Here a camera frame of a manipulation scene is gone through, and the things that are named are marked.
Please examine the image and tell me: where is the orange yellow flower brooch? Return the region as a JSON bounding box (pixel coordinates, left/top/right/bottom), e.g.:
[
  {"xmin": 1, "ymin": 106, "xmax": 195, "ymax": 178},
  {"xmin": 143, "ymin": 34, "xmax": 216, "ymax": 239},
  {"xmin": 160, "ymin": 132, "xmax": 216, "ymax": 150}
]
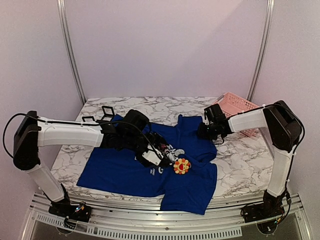
[{"xmin": 173, "ymin": 158, "xmax": 192, "ymax": 175}]

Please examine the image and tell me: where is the blue printed t-shirt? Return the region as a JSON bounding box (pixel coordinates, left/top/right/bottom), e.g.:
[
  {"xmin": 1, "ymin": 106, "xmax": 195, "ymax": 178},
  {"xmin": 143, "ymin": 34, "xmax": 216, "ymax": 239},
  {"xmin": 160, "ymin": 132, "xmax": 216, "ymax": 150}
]
[{"xmin": 76, "ymin": 115, "xmax": 218, "ymax": 215}]

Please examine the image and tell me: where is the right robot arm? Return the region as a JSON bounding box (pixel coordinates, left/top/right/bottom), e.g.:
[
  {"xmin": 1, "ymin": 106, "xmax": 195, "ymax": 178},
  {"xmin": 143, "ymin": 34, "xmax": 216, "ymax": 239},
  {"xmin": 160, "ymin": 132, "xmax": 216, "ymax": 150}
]
[{"xmin": 197, "ymin": 100, "xmax": 305, "ymax": 218}]

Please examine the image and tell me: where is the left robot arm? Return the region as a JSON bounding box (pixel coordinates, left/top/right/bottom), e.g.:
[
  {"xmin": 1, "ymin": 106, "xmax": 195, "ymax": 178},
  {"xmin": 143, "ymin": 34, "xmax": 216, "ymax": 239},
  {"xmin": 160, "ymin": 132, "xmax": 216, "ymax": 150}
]
[{"xmin": 12, "ymin": 109, "xmax": 171, "ymax": 217}]

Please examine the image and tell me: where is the black brooch display box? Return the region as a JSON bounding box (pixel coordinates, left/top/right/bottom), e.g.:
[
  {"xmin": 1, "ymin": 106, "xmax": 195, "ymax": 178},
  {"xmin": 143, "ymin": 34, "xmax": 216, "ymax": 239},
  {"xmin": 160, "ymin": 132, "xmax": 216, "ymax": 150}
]
[{"xmin": 101, "ymin": 105, "xmax": 115, "ymax": 121}]

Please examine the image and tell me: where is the pink plastic basket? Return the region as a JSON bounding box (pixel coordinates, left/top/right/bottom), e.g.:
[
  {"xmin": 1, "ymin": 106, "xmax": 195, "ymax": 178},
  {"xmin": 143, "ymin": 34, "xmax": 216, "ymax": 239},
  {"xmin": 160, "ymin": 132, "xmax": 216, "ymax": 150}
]
[{"xmin": 212, "ymin": 91, "xmax": 262, "ymax": 138}]

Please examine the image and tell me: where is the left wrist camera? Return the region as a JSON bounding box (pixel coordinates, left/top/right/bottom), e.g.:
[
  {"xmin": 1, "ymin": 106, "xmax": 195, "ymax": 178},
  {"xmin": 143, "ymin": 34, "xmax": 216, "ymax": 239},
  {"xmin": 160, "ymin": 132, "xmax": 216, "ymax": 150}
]
[{"xmin": 136, "ymin": 150, "xmax": 171, "ymax": 167}]

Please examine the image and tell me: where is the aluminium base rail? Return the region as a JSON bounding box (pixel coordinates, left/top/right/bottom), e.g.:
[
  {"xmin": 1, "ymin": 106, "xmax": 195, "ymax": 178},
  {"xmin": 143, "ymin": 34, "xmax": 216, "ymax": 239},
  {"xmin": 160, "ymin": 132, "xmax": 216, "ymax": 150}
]
[{"xmin": 20, "ymin": 193, "xmax": 313, "ymax": 240}]

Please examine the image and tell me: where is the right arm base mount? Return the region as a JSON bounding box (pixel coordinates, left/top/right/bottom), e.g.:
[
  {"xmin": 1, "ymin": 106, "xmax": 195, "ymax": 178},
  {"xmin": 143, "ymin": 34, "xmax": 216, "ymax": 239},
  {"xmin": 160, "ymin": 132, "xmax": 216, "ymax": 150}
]
[{"xmin": 240, "ymin": 200, "xmax": 287, "ymax": 224}]

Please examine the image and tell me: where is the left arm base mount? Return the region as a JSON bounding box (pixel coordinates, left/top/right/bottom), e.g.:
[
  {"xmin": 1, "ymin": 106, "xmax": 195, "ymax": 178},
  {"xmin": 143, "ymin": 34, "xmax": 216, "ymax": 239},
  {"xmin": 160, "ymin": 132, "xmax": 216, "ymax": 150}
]
[{"xmin": 48, "ymin": 200, "xmax": 92, "ymax": 223}]

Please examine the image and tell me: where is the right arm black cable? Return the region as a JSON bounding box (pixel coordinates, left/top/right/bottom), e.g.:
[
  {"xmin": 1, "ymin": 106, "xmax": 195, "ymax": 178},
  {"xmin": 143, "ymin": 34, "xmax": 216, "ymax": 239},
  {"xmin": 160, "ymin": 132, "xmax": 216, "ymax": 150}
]
[{"xmin": 212, "ymin": 104, "xmax": 306, "ymax": 223}]

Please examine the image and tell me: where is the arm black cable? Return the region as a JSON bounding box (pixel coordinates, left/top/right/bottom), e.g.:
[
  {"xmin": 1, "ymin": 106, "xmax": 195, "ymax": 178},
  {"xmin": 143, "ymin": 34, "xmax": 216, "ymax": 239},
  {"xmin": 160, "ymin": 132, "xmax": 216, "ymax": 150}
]
[
  {"xmin": 2, "ymin": 112, "xmax": 163, "ymax": 161},
  {"xmin": 212, "ymin": 104, "xmax": 306, "ymax": 223}
]

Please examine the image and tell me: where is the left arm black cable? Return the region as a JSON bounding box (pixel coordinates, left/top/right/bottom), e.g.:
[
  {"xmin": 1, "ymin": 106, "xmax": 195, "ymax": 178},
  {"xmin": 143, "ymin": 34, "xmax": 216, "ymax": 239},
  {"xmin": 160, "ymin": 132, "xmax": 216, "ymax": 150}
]
[{"xmin": 2, "ymin": 112, "xmax": 163, "ymax": 161}]

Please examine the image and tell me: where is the right aluminium frame post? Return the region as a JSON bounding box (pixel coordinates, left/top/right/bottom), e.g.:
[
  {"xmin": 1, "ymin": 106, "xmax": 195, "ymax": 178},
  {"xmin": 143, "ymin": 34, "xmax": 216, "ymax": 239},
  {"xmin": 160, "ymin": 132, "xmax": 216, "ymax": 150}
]
[{"xmin": 246, "ymin": 0, "xmax": 275, "ymax": 102}]

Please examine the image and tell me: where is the aluminium frame post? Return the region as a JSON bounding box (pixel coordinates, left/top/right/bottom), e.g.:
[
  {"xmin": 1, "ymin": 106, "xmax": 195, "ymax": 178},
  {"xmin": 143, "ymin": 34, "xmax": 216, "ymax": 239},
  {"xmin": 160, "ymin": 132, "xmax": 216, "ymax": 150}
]
[
  {"xmin": 56, "ymin": 0, "xmax": 87, "ymax": 105},
  {"xmin": 246, "ymin": 0, "xmax": 275, "ymax": 102}
]

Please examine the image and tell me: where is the left aluminium frame post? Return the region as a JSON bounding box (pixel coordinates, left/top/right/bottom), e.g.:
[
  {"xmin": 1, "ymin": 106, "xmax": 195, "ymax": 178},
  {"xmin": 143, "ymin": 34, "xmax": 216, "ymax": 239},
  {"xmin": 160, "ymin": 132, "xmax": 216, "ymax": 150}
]
[{"xmin": 56, "ymin": 0, "xmax": 87, "ymax": 105}]

